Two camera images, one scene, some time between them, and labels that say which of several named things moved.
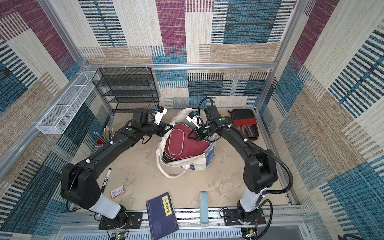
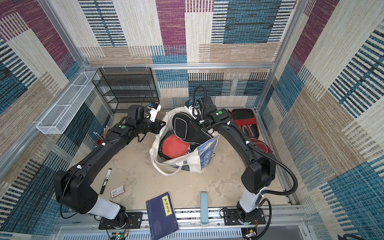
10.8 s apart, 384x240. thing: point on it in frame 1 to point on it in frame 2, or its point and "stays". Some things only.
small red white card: [117, 191] stays
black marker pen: [108, 175] stays
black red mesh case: [244, 120] stays
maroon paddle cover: [178, 146] to [262, 145]
